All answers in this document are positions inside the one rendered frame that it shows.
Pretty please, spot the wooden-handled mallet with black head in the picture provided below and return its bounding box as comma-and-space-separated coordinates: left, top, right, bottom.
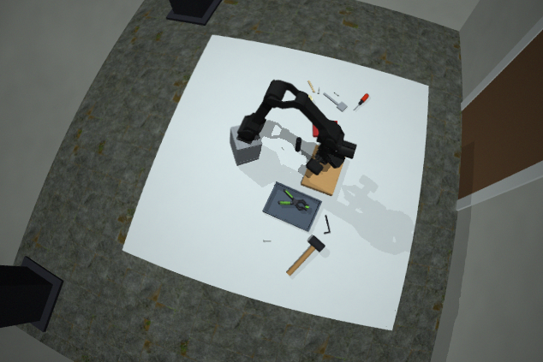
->
286, 236, 325, 276

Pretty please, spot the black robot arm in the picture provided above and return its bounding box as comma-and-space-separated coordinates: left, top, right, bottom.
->
236, 80, 357, 169

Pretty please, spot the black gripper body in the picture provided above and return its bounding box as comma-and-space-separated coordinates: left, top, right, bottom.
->
306, 145, 334, 175

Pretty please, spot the red-handled screwdriver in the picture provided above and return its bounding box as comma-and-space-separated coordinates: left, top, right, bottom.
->
354, 93, 369, 110

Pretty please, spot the black spring clamp with green grips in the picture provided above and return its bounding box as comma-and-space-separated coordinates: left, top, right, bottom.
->
278, 189, 309, 211

